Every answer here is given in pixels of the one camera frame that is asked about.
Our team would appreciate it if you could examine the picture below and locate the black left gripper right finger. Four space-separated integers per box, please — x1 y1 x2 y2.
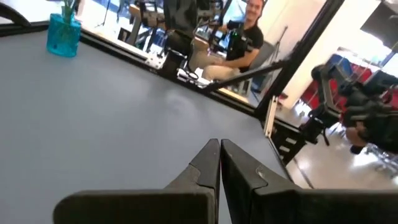
220 138 398 224

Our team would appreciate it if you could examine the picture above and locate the black floor equipment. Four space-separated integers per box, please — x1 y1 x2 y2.
300 63 398 156

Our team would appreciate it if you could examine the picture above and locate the blue cut glass vase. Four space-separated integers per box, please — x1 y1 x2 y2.
46 6 83 58

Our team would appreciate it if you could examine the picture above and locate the small black grey device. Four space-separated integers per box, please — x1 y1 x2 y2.
176 66 206 87

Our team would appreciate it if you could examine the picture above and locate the red cabinet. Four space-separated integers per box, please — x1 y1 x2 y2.
300 54 374 111

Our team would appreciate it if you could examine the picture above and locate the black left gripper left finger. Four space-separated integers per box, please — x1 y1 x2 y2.
52 138 221 224

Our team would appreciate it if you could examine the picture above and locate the grey blue table mat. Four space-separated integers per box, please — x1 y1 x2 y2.
0 30 295 224

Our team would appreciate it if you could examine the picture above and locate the black cable loop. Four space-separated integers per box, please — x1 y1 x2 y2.
0 2 32 28

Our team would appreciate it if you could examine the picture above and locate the person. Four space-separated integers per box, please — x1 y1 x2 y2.
188 0 266 82

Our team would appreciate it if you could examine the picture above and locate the dark wall screen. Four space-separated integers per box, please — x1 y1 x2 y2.
359 0 398 53

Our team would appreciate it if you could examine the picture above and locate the black aluminium table frame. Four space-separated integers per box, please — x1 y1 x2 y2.
0 0 346 166

